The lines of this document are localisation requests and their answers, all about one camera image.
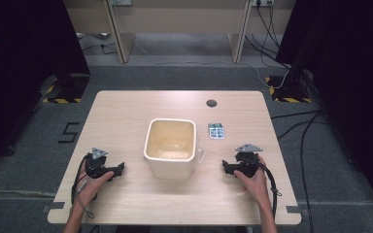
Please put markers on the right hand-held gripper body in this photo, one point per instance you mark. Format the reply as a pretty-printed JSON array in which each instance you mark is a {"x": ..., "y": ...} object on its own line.
[{"x": 247, "y": 161}]

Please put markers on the wall power socket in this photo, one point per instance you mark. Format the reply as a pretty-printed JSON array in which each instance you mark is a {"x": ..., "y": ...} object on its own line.
[{"x": 262, "y": 2}]

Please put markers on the person's right hand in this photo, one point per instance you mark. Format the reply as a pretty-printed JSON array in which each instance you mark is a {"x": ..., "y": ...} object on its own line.
[{"x": 255, "y": 186}]

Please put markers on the grey tape strip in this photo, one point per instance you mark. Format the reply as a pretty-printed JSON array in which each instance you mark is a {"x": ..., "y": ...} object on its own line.
[
  {"x": 54, "y": 206},
  {"x": 294, "y": 209}
]

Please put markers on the silver pill blister pack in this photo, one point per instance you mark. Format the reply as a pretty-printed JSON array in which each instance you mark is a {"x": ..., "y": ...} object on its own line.
[{"x": 216, "y": 131}]

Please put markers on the black stand base striped tape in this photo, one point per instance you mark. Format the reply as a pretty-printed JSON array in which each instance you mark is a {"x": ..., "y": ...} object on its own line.
[
  {"x": 288, "y": 90},
  {"x": 69, "y": 87}
]

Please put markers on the person's left hand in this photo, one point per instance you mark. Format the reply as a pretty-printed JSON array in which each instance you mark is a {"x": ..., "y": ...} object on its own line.
[{"x": 92, "y": 189}]

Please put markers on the cream square plastic bin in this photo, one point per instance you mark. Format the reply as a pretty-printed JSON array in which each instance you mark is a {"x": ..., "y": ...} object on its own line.
[{"x": 171, "y": 149}]

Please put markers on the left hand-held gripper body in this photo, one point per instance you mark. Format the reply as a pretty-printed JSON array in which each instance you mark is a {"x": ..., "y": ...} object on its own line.
[{"x": 96, "y": 165}]

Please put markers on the dark curtain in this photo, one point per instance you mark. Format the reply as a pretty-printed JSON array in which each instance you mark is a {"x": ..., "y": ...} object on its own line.
[
  {"x": 349, "y": 81},
  {"x": 19, "y": 64}
]

